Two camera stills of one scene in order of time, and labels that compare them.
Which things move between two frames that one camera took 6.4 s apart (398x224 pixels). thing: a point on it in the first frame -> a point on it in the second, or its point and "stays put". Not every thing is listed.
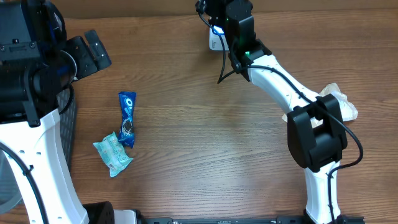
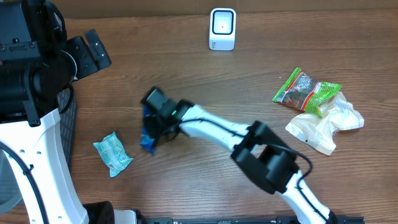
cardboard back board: x=75 y=9 stays put
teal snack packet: x=113 y=154 stays put
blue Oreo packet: x=127 y=104 -> x=147 y=142
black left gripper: x=90 y=64 stays put
